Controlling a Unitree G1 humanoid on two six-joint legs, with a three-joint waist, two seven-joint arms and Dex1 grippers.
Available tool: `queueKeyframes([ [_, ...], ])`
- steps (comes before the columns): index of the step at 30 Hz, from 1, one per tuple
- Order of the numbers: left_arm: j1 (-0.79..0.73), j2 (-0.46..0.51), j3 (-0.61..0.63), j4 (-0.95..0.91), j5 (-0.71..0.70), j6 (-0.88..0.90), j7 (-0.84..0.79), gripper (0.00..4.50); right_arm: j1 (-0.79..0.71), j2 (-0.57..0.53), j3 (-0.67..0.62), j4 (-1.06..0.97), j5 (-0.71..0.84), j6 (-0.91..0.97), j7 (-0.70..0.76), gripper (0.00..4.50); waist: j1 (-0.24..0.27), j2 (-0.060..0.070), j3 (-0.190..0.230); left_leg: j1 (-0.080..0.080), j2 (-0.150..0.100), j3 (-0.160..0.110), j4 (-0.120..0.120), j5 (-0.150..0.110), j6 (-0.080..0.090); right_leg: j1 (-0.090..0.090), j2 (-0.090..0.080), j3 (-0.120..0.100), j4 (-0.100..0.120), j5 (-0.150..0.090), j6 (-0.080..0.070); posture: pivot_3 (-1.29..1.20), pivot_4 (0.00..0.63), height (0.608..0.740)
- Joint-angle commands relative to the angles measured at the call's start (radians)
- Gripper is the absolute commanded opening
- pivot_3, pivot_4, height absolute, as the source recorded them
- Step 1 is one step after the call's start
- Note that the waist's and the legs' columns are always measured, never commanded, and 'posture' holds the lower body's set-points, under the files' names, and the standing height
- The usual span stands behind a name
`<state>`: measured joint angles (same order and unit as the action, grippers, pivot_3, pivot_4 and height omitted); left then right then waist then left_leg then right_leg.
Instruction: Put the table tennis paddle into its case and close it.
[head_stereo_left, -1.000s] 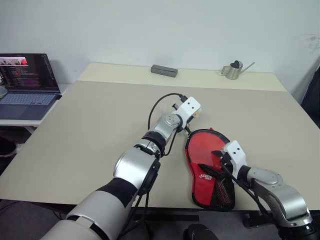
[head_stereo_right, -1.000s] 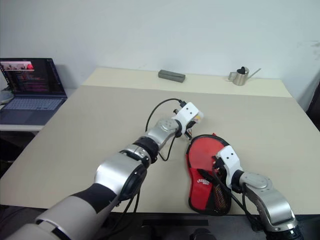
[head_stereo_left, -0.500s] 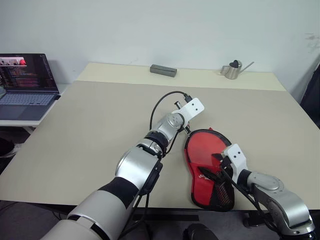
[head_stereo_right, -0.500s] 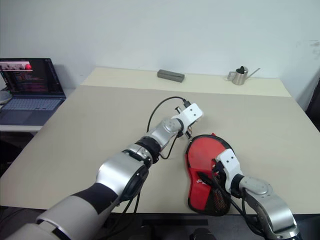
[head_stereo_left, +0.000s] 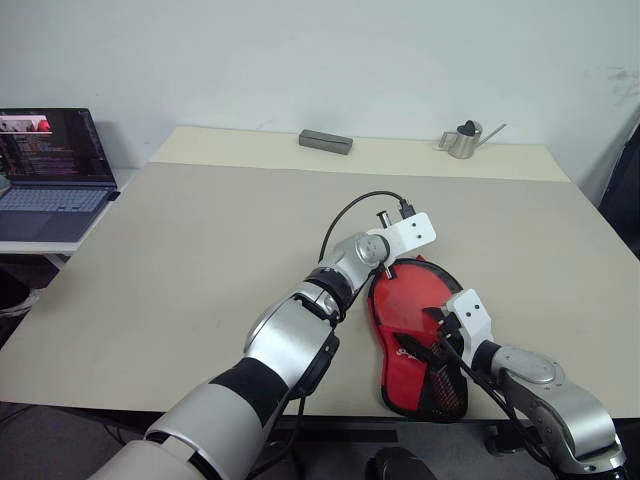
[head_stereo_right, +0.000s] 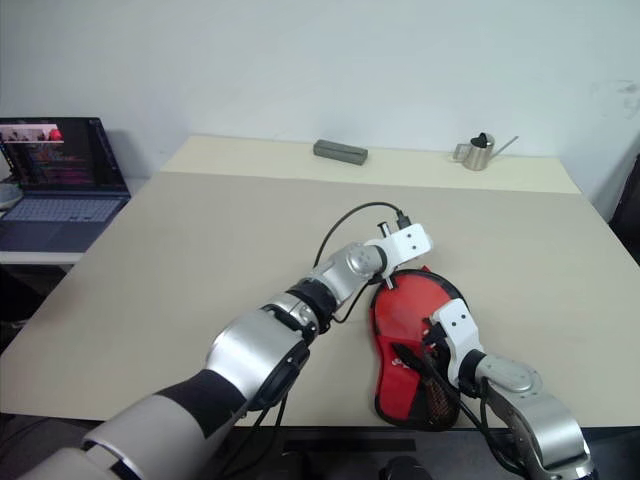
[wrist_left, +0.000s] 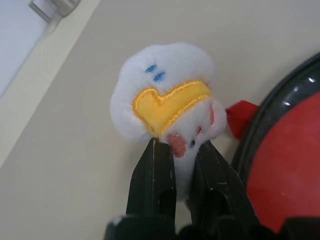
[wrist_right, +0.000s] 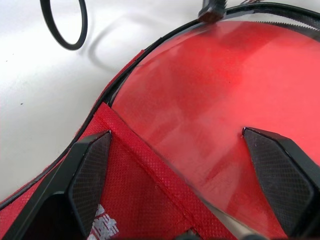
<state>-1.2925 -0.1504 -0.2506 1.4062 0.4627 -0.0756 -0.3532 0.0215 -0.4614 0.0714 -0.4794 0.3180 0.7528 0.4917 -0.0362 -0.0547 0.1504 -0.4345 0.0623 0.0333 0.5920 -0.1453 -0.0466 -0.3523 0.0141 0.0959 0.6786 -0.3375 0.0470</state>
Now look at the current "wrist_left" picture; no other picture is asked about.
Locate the white plush duck zipper charm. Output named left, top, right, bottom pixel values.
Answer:
left=109, top=41, right=229, bottom=208

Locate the silver metal fixture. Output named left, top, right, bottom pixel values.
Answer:
left=28, top=0, right=81, bottom=33

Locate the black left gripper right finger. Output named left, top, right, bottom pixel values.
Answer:
left=191, top=141, right=259, bottom=226

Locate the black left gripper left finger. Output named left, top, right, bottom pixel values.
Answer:
left=125, top=138, right=178, bottom=217

